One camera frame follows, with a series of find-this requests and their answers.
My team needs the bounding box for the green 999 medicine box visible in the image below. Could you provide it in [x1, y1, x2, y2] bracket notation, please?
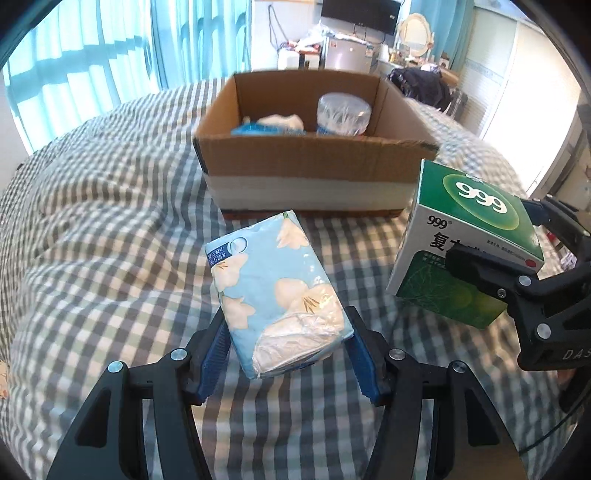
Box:
[387, 161, 544, 329]

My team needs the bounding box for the blue tissue pack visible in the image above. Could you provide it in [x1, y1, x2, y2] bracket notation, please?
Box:
[204, 211, 353, 379]

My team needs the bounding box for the clear cotton swab jar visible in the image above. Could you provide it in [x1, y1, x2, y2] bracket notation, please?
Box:
[317, 92, 372, 137]

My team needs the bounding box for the blue pill blister pack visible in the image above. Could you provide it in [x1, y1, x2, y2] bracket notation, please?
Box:
[231, 120, 305, 136]

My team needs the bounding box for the person's right hand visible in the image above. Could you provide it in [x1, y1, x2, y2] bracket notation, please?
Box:
[558, 366, 590, 413]

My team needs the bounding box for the white louvered wardrobe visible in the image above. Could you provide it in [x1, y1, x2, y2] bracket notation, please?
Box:
[461, 1, 581, 194]

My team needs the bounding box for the black jacket on chair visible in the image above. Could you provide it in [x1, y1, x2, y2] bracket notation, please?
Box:
[388, 67, 452, 111]

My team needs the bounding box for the blue curtain right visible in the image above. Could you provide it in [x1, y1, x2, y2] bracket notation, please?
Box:
[411, 0, 475, 72]

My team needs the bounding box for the blue curtain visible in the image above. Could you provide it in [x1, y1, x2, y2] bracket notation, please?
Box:
[150, 0, 252, 89]
[411, 0, 475, 72]
[2, 0, 160, 153]

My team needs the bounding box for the oval vanity mirror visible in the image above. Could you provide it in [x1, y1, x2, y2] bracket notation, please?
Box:
[399, 13, 434, 58]

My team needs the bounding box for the brown cardboard box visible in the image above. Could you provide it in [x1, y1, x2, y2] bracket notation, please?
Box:
[193, 70, 439, 219]

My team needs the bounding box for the silver mini fridge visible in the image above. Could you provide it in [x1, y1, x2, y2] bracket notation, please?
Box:
[322, 37, 374, 74]

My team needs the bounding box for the blue curtain left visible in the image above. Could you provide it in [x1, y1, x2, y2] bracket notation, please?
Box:
[2, 0, 160, 153]

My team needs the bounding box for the blue curtain middle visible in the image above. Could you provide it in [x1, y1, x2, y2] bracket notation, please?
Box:
[150, 0, 252, 89]

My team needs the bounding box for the black wall television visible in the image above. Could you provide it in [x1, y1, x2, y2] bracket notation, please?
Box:
[321, 0, 402, 35]

